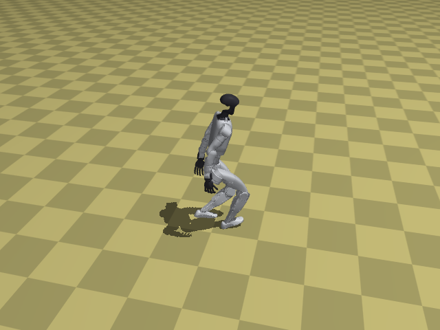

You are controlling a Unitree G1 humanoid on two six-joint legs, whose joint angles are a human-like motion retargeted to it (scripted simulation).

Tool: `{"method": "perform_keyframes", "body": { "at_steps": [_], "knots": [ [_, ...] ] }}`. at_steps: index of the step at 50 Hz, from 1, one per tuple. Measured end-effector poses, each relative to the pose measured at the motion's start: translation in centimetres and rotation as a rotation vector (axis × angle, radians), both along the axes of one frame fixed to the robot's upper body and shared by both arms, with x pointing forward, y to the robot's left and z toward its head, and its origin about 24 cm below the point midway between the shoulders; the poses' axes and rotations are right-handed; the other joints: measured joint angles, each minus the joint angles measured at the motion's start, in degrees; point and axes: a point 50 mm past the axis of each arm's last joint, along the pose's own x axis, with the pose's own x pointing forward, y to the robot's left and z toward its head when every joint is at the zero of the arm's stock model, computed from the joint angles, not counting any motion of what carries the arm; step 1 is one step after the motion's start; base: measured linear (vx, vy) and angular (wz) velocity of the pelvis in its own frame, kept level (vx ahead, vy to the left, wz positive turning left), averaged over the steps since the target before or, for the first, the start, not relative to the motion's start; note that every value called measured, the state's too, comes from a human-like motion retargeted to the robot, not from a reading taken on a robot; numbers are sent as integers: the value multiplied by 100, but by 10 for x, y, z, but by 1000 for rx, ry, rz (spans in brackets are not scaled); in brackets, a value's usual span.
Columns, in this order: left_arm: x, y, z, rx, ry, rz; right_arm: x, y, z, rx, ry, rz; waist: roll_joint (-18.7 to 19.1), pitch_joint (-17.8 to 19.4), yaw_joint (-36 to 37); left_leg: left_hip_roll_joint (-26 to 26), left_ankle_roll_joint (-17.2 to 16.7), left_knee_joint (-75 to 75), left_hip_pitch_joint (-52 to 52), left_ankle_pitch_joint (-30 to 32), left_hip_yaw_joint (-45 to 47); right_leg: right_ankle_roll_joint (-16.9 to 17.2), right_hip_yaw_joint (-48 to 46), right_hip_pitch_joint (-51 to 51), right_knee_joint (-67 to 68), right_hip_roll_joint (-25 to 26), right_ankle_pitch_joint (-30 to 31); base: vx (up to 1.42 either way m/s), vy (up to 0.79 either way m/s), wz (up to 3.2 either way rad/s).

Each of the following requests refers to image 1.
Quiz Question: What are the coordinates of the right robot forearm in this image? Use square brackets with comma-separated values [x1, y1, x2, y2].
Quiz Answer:
[203, 151, 217, 179]

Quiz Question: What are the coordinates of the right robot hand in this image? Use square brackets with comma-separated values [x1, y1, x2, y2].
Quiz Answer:
[204, 173, 218, 194]

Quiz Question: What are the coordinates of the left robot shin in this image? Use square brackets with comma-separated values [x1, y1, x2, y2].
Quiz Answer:
[201, 187, 235, 213]

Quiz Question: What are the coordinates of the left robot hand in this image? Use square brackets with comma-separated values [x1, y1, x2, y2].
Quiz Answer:
[194, 153, 205, 176]

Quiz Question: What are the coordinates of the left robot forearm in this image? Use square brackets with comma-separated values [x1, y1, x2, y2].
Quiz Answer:
[198, 136, 209, 158]

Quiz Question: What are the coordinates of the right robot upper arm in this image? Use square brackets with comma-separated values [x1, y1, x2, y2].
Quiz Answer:
[206, 124, 232, 155]

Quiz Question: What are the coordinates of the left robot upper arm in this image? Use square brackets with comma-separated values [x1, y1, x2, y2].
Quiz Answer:
[205, 111, 221, 141]

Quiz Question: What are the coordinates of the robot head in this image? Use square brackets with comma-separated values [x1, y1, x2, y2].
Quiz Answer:
[217, 93, 239, 120]

